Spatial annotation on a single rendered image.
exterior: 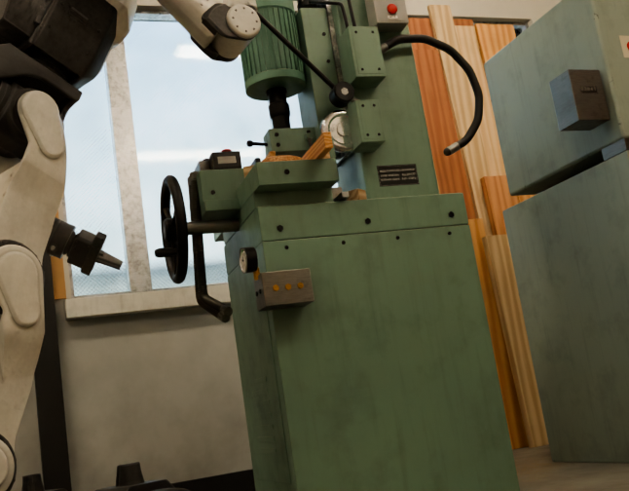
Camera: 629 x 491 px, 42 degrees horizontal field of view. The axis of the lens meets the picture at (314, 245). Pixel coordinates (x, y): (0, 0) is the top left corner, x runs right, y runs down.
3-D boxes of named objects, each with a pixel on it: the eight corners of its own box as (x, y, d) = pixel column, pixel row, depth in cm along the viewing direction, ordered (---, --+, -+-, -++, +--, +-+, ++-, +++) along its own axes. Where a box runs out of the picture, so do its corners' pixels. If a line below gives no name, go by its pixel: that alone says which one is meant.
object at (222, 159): (195, 184, 233) (192, 165, 234) (233, 181, 236) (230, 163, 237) (203, 169, 221) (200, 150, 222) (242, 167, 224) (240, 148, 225)
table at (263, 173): (183, 245, 253) (181, 226, 254) (278, 237, 262) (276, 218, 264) (220, 187, 196) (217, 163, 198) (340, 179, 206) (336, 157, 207)
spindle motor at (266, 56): (240, 103, 242) (226, 6, 248) (297, 101, 247) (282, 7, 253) (253, 78, 225) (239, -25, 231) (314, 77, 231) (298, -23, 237)
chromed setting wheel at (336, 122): (322, 155, 224) (315, 112, 226) (364, 153, 228) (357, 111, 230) (325, 151, 221) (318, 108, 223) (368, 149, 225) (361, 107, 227)
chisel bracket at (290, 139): (266, 165, 234) (262, 136, 236) (313, 163, 238) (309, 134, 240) (273, 157, 227) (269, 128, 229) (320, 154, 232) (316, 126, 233)
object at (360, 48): (346, 89, 231) (338, 39, 233) (376, 88, 233) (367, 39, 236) (356, 76, 223) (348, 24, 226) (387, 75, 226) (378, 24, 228)
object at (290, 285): (256, 312, 197) (251, 279, 198) (305, 306, 201) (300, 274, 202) (264, 306, 189) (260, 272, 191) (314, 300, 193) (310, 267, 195)
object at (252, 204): (224, 245, 242) (222, 232, 243) (292, 239, 249) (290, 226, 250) (255, 208, 205) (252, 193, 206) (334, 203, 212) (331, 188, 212)
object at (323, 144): (264, 214, 256) (262, 203, 257) (270, 214, 257) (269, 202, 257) (325, 147, 198) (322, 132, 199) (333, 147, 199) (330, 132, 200)
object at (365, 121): (351, 153, 226) (344, 112, 229) (374, 152, 229) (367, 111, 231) (362, 141, 218) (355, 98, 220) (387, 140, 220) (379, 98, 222)
